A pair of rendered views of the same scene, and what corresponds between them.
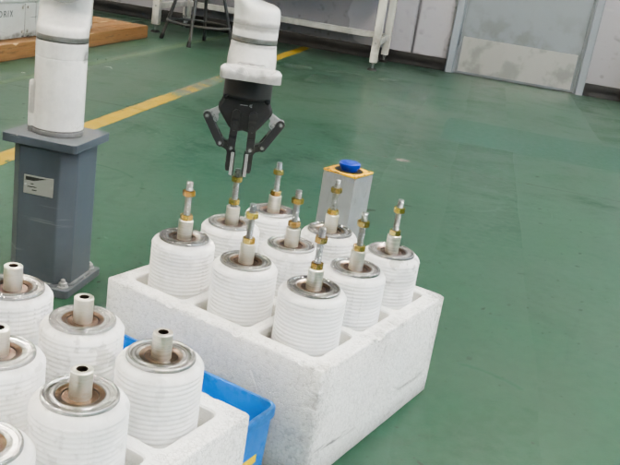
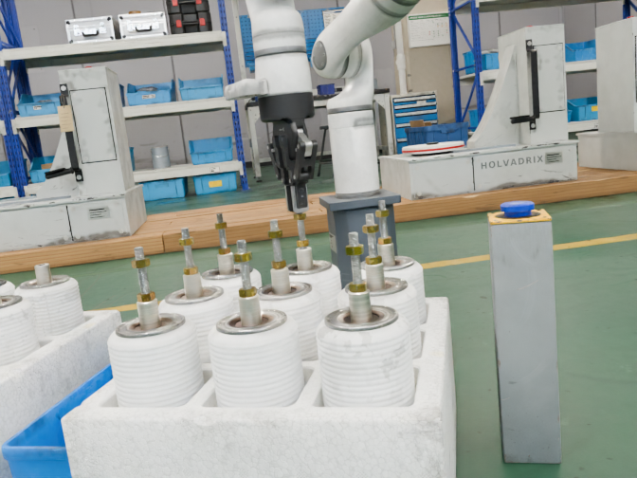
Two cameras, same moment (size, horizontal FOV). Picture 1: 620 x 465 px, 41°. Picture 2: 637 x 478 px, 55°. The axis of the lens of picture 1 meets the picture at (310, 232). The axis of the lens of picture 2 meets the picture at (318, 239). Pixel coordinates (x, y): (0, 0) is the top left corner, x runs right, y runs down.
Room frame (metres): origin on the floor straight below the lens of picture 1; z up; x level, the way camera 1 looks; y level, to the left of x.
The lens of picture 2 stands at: (1.08, -0.70, 0.44)
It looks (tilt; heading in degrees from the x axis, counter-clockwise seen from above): 10 degrees down; 74
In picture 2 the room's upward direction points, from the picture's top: 6 degrees counter-clockwise
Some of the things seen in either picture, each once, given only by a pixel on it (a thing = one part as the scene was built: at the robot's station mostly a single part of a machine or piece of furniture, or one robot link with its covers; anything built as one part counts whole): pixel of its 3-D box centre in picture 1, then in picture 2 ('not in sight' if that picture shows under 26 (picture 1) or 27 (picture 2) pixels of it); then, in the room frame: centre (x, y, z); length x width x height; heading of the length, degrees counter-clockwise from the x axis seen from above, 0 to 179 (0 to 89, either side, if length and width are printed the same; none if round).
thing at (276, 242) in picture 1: (291, 244); (282, 291); (1.24, 0.03, 0.25); 0.08 x 0.08 x 0.01
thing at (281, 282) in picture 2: (292, 237); (281, 281); (1.24, 0.03, 0.26); 0.02 x 0.02 x 0.03
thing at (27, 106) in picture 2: not in sight; (47, 103); (0.52, 5.07, 0.89); 0.50 x 0.38 x 0.21; 81
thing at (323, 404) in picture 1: (277, 337); (297, 412); (1.24, 0.03, 0.09); 0.39 x 0.39 x 0.18; 60
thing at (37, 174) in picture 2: not in sight; (58, 167); (0.52, 5.07, 0.36); 0.50 x 0.38 x 0.21; 81
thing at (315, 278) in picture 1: (315, 279); (149, 314); (1.08, -0.02, 0.26); 0.02 x 0.02 x 0.03
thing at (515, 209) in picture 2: (349, 167); (517, 211); (1.53, -0.05, 0.32); 0.04 x 0.04 x 0.02
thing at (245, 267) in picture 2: (361, 236); (245, 275); (1.18, -0.08, 0.30); 0.01 x 0.01 x 0.08
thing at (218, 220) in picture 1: (231, 222); (305, 268); (1.30, 0.13, 0.25); 0.08 x 0.08 x 0.01
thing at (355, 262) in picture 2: (397, 221); (356, 269); (1.28, -0.13, 0.30); 0.01 x 0.01 x 0.08
